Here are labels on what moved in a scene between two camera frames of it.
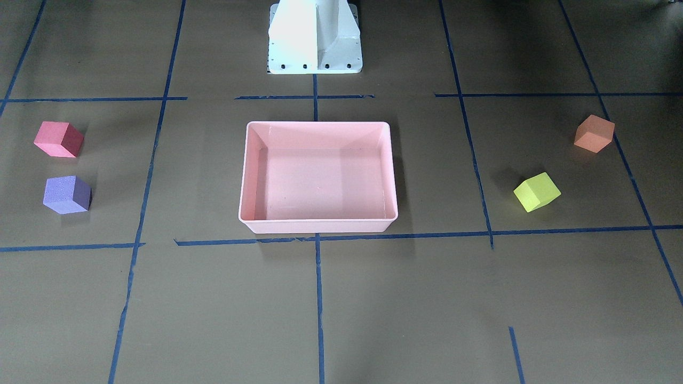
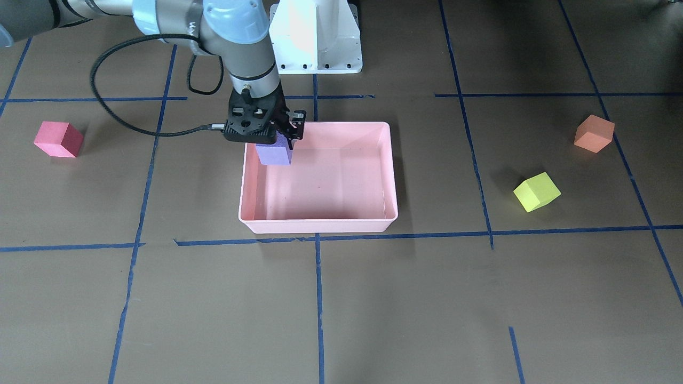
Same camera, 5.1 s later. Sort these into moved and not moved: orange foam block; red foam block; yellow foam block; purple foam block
Moved: purple foam block
Not moved: yellow foam block; red foam block; orange foam block
